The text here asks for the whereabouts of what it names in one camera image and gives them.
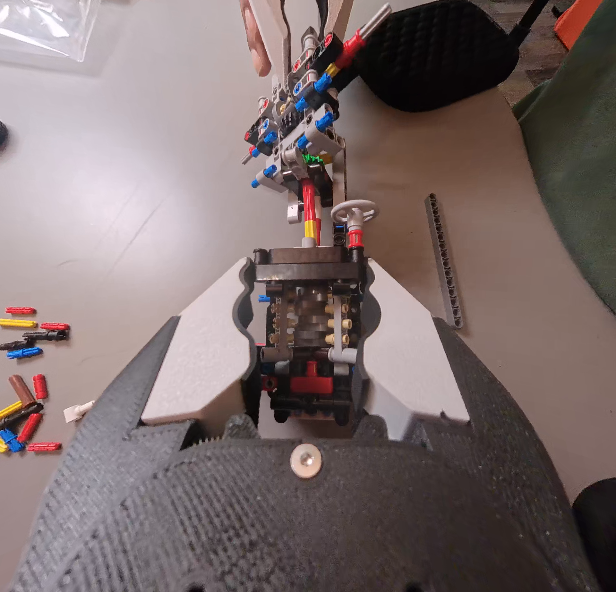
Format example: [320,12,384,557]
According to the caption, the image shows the clear plastic bag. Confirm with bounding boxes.
[0,0,110,64]

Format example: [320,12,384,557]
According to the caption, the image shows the scattered small lego pins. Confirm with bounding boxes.
[0,305,73,454]

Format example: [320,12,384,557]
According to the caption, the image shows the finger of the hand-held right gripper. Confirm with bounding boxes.
[238,0,293,80]
[315,0,360,44]

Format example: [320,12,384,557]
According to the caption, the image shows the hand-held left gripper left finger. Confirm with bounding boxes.
[141,257,256,436]

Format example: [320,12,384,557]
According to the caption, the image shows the white lego connector piece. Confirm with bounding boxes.
[63,400,96,424]

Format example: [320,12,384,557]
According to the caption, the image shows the green cloth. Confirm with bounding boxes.
[511,0,616,316]

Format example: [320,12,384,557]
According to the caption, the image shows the lego car chassis assembly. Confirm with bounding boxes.
[241,3,393,427]

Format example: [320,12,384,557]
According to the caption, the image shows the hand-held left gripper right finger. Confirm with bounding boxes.
[353,257,471,443]

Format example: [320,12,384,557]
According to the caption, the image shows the orange cloth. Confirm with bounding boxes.
[552,0,616,50]

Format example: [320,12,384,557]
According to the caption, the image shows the long grey lego beam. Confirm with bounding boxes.
[424,193,466,330]

